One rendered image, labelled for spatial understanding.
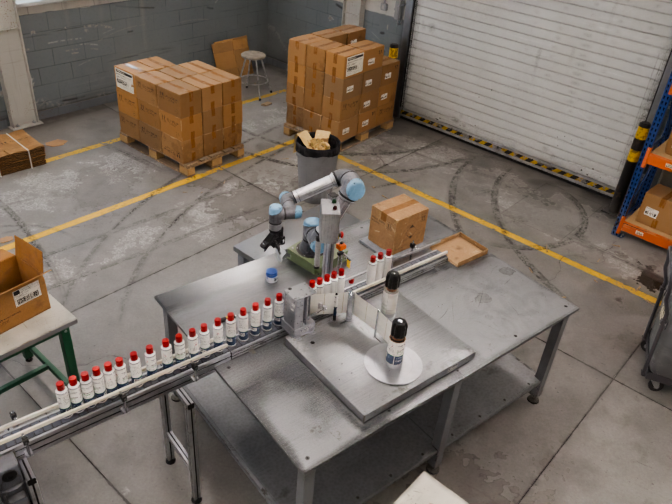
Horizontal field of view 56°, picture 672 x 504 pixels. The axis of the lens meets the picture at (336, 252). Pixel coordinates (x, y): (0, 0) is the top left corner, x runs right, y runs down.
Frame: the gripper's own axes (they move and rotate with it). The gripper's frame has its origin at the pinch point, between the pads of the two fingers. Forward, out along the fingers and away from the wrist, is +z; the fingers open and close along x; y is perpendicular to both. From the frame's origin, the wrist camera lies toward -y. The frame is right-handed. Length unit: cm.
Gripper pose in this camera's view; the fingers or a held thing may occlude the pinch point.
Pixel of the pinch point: (271, 257)
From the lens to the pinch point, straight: 387.7
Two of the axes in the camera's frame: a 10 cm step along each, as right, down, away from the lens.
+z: -0.7, 8.3, 5.6
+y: 6.7, -3.8, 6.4
